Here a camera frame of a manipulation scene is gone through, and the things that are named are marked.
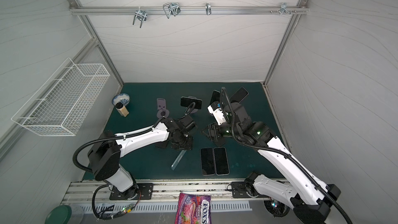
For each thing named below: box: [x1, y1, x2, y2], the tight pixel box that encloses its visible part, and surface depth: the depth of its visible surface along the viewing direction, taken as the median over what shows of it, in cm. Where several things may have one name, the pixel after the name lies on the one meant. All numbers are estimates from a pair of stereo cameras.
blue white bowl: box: [111, 92, 131, 106], surface depth 110 cm
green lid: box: [44, 204, 73, 224], surface depth 61 cm
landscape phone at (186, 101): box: [180, 96, 203, 110], surface depth 100 cm
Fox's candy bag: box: [174, 192, 212, 224], surface depth 69 cm
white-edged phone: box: [212, 146, 231, 176], surface depth 84 cm
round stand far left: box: [156, 98, 170, 119], surface depth 100 cm
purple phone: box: [200, 147, 216, 176], surface depth 85 cm
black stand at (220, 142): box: [212, 136, 226, 147], surface depth 90 cm
